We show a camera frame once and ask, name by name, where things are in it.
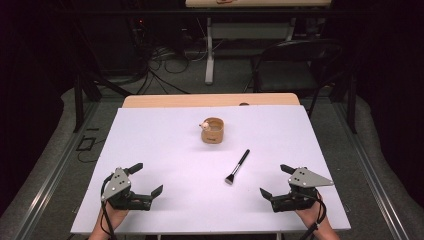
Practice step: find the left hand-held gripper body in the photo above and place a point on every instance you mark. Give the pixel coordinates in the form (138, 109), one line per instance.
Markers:
(116, 186)

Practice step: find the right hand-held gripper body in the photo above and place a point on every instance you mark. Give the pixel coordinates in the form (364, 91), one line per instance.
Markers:
(305, 180)

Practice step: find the black makeup brush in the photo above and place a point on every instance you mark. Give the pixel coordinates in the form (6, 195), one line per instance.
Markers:
(238, 166)

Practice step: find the wooden cup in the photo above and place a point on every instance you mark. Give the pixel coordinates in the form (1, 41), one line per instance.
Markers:
(212, 133)

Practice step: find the person's left hand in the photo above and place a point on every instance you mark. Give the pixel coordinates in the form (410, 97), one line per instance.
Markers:
(116, 216)

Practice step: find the person's right hand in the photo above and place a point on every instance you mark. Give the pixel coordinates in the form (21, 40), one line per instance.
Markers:
(310, 216)

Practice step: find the white board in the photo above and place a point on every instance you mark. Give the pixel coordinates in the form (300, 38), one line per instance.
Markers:
(186, 206)

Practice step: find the black metal stand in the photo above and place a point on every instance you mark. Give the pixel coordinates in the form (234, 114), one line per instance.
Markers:
(78, 106)
(350, 100)

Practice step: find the wooden table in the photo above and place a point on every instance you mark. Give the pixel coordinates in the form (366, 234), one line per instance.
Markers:
(186, 100)

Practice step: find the black folding chair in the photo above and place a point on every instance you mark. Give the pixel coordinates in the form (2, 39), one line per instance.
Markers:
(283, 75)

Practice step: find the white-legged wooden desk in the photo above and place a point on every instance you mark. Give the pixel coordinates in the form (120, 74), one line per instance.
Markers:
(209, 50)

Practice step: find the metal floor rail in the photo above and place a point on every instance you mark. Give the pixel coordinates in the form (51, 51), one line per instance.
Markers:
(370, 166)
(53, 166)

